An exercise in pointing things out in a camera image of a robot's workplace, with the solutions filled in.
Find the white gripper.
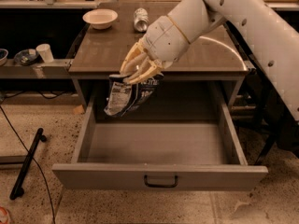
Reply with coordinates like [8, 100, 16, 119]
[120, 16, 189, 85]

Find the blue chip bag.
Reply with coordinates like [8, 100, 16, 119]
[104, 74, 164, 117]

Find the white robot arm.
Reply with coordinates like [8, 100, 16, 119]
[120, 0, 299, 120]

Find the grey open drawer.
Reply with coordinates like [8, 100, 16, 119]
[51, 80, 269, 192]

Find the silver soda can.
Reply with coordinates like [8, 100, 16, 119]
[134, 7, 149, 33]

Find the white bowl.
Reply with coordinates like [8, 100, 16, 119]
[82, 8, 118, 30]

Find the grey side shelf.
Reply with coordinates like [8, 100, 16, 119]
[0, 59, 72, 79]

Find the white paper cup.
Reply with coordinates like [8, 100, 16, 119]
[36, 44, 54, 63]

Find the dark blue bowl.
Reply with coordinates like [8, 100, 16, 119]
[14, 49, 39, 66]

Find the blue rimmed bowl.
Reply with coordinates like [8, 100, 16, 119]
[0, 49, 8, 66]

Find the black bar stand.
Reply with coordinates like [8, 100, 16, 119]
[9, 128, 47, 200]

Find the red white shoe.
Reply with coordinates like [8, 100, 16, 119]
[0, 207, 10, 224]

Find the black drawer handle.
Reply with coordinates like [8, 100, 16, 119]
[143, 175, 178, 189]

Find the black floor cable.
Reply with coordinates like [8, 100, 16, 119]
[0, 104, 57, 224]

